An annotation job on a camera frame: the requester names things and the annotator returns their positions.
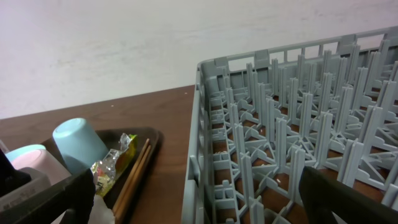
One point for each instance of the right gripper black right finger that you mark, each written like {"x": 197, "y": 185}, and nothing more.
{"x": 323, "y": 198}

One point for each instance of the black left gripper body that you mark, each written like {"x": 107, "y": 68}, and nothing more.
{"x": 18, "y": 185}

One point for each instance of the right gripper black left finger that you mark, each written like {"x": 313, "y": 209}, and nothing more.
{"x": 71, "y": 197}

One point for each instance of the light blue small bowl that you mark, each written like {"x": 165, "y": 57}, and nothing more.
{"x": 12, "y": 155}

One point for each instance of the grey plastic dishwasher rack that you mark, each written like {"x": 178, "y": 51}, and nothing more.
{"x": 259, "y": 118}

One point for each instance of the crumpled white paper napkin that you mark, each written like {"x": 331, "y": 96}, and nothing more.
{"x": 100, "y": 214}

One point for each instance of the silver green snack wrapper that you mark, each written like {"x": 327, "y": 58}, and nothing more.
{"x": 108, "y": 170}

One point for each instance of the light blue plastic cup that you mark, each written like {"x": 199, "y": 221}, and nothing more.
{"x": 79, "y": 144}

